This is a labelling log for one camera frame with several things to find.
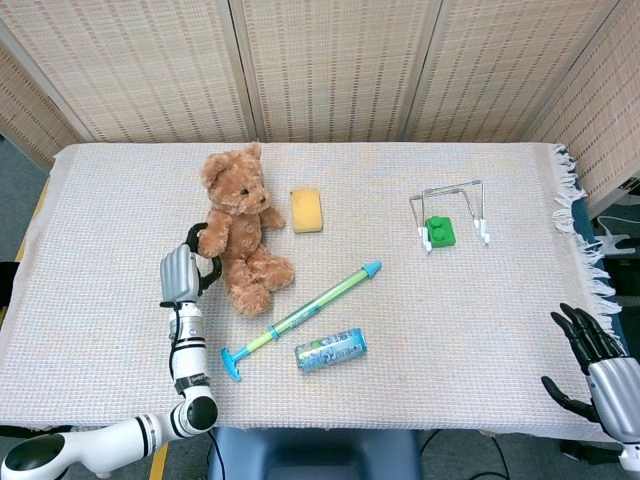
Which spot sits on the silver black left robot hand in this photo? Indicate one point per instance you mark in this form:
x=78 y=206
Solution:
x=179 y=275

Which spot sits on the yellow kitchen sponge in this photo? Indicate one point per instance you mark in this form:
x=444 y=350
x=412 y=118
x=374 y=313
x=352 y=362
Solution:
x=306 y=210

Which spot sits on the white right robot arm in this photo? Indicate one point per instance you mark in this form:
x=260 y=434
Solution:
x=631 y=457

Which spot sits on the green blue toy water pump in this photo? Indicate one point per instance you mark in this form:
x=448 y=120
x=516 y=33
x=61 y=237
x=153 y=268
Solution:
x=310 y=312

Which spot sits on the green toy building block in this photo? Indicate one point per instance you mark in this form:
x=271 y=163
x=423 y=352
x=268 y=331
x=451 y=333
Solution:
x=442 y=232

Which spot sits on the black white equipment frame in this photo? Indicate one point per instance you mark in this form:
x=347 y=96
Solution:
x=622 y=240

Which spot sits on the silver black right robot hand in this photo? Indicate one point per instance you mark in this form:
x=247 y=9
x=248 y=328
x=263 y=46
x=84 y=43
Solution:
x=617 y=395

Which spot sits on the brown plush teddy bear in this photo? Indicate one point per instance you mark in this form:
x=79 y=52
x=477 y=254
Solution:
x=240 y=235

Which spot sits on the light blue drink can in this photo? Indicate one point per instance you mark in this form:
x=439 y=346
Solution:
x=330 y=351

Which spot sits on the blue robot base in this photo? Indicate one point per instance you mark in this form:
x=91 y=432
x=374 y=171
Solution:
x=310 y=455

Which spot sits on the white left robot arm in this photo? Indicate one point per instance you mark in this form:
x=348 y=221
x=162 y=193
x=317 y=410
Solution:
x=190 y=350

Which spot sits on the white woven tablecloth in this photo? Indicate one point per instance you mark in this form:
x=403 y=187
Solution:
x=400 y=325

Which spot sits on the woven bamboo screen panel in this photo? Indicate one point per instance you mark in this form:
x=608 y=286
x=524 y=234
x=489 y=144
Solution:
x=140 y=65
x=30 y=115
x=600 y=125
x=330 y=65
x=500 y=65

